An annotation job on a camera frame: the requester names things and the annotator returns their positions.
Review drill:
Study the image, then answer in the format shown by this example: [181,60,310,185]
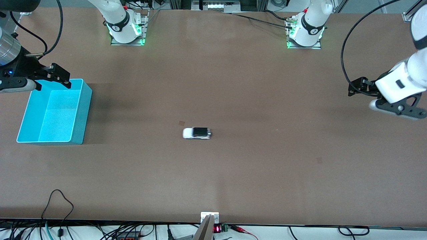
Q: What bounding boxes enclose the white jeep toy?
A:
[182,127,212,140]

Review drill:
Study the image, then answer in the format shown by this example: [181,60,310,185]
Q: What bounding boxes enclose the turquoise plastic bin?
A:
[17,79,93,145]

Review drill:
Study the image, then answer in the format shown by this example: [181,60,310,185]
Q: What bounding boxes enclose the grey box with lights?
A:
[192,0,241,11]

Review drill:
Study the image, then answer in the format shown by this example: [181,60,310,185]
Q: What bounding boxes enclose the red clip lead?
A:
[230,225,259,240]

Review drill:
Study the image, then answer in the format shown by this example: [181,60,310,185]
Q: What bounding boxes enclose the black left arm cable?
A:
[341,0,402,98]

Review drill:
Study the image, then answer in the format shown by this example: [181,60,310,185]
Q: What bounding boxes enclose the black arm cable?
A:
[341,0,402,98]
[9,11,48,61]
[23,0,64,58]

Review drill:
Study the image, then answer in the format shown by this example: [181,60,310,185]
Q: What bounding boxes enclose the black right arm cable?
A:
[23,0,64,58]
[9,11,48,61]

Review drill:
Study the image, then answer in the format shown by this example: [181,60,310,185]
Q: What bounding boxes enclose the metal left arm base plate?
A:
[286,15,323,50]

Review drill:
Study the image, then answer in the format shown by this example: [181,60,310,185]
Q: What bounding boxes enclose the aluminium frame rail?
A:
[403,0,427,22]

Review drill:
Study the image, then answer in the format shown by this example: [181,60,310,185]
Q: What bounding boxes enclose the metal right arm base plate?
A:
[110,9,149,46]

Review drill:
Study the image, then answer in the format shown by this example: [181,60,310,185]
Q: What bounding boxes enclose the black cable across table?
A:
[223,12,294,30]
[263,10,297,23]

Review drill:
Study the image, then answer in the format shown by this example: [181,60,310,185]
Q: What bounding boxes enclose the thin black looped cable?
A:
[42,189,74,238]

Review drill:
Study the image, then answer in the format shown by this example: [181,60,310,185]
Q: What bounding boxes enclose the black coiled cable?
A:
[338,226,370,236]

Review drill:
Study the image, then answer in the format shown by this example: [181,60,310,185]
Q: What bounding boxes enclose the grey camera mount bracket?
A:
[193,212,220,240]

